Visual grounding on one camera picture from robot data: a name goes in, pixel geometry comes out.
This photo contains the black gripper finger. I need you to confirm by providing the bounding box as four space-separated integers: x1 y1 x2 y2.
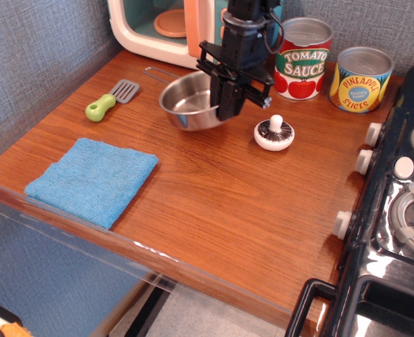
217 81 246 121
210 72 223 105

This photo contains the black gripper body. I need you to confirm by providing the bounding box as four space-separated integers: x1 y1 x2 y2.
197 1 275 108

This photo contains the stainless steel pot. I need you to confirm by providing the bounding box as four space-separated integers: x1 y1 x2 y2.
143 67 224 131

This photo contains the teal toy microwave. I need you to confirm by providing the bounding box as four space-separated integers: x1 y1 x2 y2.
108 1 283 69

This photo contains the orange microwave turntable plate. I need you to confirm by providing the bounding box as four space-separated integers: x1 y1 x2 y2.
154 8 186 38

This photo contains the toy mushroom slice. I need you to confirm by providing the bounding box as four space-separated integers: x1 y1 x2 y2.
253 114 295 152

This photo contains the tomato sauce can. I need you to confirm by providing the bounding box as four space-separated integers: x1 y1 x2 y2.
274 17 333 100

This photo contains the pineapple slices can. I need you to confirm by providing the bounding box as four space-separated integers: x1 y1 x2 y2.
329 46 394 114

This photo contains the white stove knob middle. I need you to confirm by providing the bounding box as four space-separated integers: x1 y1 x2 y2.
354 150 373 176

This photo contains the white stove knob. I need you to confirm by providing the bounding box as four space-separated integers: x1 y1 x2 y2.
333 211 353 240
354 150 373 176
365 123 383 147

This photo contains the white stove knob top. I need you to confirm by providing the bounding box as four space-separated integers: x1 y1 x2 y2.
365 123 383 147

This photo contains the blue folded cloth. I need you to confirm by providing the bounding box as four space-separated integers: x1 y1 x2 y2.
25 138 158 230

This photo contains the white stove knob bottom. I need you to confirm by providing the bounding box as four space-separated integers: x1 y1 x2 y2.
333 211 353 240

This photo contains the white round stove button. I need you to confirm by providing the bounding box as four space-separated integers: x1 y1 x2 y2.
393 157 414 180

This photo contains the black toy stove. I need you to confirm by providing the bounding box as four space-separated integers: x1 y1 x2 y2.
284 60 414 337

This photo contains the clear acrylic table guard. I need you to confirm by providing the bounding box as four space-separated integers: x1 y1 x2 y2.
0 178 320 337

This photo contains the orange plush object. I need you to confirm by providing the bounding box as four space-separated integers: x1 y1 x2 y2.
0 322 32 337

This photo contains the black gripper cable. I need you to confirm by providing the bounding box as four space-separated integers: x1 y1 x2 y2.
258 7 286 55

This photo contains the green handled grey spatula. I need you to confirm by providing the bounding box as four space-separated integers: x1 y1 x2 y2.
85 79 140 122

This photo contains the black oven door handle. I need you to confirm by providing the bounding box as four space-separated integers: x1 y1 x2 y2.
285 278 338 337

